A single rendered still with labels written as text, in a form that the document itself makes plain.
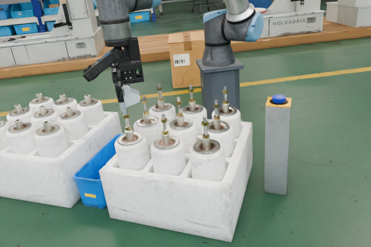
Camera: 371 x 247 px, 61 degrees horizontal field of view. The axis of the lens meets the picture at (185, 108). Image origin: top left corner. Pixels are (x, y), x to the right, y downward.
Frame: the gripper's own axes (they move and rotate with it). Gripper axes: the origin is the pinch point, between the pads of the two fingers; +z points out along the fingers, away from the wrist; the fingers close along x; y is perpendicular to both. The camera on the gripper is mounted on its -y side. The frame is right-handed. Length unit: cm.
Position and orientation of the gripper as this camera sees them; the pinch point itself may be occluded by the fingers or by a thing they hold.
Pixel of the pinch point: (122, 109)
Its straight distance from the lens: 91.4
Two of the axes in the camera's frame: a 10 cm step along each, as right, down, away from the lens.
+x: -1.6, -3.8, 9.1
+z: 0.9, 9.1, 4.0
